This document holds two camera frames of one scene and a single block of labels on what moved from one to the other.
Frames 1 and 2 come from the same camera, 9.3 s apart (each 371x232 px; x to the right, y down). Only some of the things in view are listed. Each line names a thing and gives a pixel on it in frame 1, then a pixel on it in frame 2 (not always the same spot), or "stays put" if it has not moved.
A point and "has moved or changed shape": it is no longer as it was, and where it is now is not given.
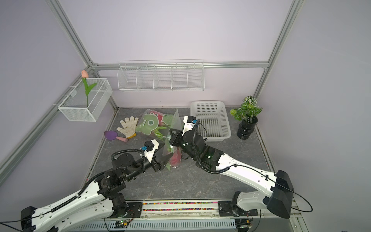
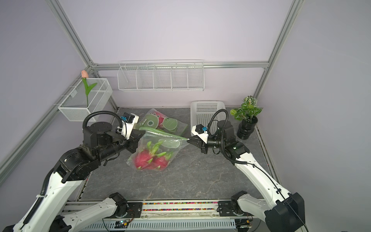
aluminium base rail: x=200 y=211 stays put
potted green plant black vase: x=247 y=112 stays put
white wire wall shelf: x=161 y=75 stays put
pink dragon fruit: x=176 y=158 has moved or changed shape
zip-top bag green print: x=176 y=123 -> x=155 y=150
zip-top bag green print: x=152 y=122 stays put
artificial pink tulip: x=84 y=74 stays put
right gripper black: x=175 y=138 -> x=197 y=142
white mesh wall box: x=86 y=99 stays put
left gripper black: x=164 y=159 -> x=134 y=137
